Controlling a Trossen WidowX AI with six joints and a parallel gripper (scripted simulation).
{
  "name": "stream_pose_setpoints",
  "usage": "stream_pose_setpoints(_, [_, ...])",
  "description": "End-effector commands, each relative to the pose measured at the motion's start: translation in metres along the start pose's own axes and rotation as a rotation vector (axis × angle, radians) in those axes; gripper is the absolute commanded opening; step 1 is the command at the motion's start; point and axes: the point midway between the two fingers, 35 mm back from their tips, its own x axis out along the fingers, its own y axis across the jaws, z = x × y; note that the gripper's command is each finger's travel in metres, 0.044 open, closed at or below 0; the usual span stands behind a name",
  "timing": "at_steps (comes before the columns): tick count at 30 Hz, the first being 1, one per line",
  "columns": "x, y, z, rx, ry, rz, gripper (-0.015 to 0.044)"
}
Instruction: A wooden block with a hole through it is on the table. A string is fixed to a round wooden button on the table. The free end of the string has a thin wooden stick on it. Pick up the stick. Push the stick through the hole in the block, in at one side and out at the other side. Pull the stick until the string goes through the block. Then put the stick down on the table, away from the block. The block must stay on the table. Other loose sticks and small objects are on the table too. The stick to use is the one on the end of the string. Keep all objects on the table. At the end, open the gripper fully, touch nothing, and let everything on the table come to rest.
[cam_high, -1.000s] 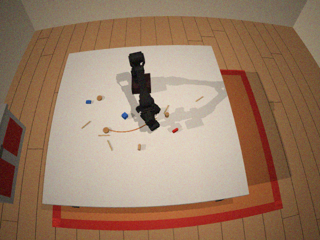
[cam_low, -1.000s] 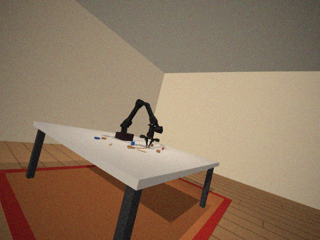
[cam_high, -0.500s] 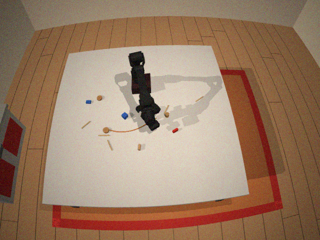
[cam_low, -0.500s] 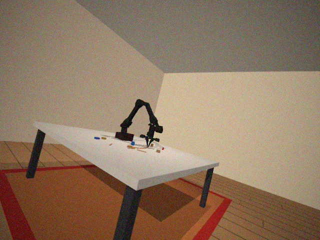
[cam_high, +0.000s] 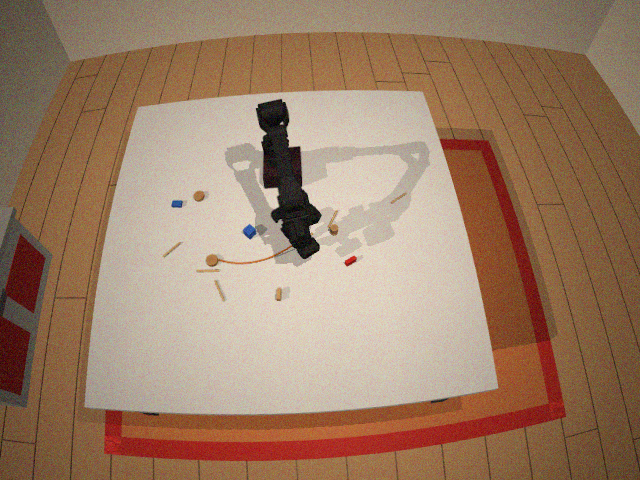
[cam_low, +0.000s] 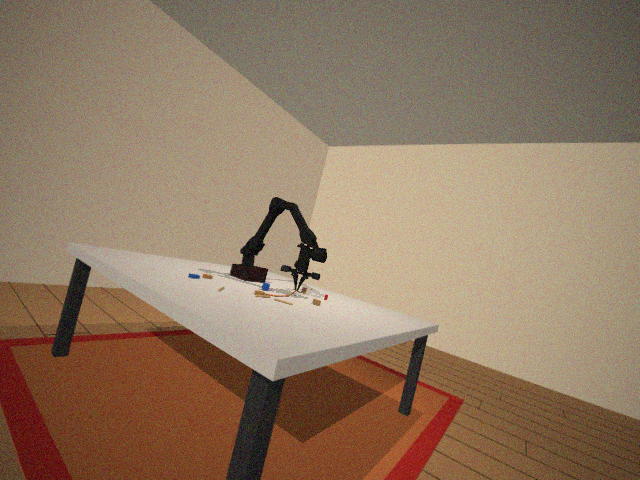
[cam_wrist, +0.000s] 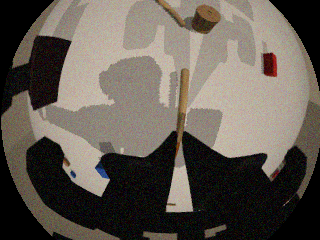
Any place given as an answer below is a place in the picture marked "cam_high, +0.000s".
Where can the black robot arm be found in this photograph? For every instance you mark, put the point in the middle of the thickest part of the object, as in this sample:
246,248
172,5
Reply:
292,198

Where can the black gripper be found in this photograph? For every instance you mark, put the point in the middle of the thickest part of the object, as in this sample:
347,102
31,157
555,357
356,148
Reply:
303,252

